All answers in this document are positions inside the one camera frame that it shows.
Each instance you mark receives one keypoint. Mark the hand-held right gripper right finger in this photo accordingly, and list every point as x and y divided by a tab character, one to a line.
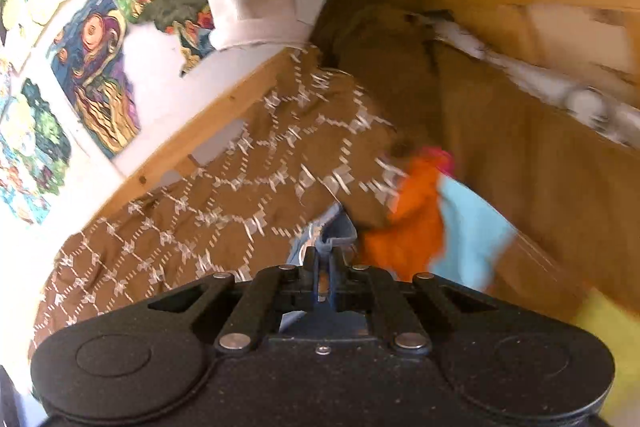
337	282

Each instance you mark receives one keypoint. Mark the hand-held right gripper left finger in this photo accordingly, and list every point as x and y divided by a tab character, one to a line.
311	277

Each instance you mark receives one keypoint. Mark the blue and orange printed pants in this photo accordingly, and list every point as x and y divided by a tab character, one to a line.
327	232

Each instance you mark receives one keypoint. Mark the brown patterned blanket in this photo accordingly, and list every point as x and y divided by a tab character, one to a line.
200	217

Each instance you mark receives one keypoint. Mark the plain brown bed sheet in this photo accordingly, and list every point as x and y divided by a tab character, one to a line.
525	187

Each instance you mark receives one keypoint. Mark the dark brown cloth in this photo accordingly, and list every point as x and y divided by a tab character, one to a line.
370	47

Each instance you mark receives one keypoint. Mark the white padding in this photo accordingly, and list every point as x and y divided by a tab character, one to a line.
585	104

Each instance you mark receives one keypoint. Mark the blue and yellow swirl wall poster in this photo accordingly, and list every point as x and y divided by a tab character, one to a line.
95	72

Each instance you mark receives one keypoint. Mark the dark floral wall poster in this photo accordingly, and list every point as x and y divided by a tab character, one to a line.
175	7

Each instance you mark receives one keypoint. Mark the yellow and black wall poster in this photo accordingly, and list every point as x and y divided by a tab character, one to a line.
25	2

